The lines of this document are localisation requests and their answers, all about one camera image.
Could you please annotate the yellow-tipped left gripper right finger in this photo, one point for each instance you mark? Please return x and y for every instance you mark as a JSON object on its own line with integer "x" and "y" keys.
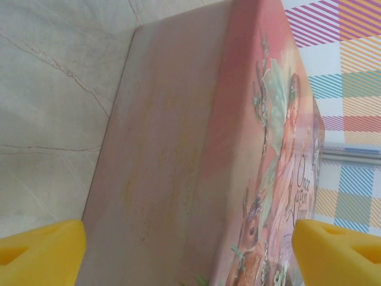
{"x": 336, "y": 259}

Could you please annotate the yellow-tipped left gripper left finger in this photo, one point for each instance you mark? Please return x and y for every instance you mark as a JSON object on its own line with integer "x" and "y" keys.
{"x": 38, "y": 256}

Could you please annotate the pink illustrated tin box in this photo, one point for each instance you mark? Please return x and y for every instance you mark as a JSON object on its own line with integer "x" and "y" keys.
{"x": 178, "y": 149}

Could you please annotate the aluminium corner post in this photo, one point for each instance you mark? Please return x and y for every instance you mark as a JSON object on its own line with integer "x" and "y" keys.
{"x": 351, "y": 153}

